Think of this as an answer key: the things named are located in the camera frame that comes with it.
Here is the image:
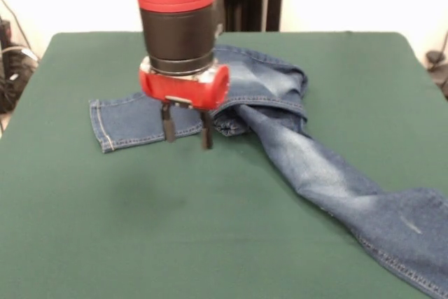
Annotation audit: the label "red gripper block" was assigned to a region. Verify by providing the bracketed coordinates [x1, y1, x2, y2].
[139, 57, 231, 150]

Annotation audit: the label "blue denim jeans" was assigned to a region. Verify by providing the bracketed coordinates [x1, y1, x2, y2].
[87, 45, 448, 299]

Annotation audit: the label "dark green table cloth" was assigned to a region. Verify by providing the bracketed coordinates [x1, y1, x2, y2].
[0, 31, 448, 299]

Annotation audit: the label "black upright bar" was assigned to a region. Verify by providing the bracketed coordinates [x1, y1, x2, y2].
[0, 20, 11, 51]

